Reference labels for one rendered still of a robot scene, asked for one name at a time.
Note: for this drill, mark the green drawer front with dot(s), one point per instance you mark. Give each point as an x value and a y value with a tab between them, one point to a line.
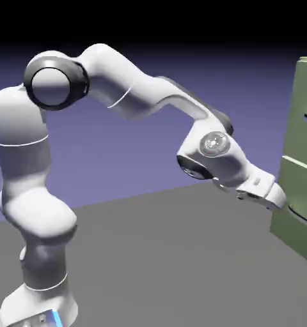
289	235
300	186
296	138

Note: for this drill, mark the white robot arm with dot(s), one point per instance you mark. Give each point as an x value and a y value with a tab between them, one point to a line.
28	163

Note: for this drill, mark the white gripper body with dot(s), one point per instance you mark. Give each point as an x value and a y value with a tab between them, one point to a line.
276	197

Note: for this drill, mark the green cabinet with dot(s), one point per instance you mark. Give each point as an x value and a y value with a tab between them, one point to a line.
300	66

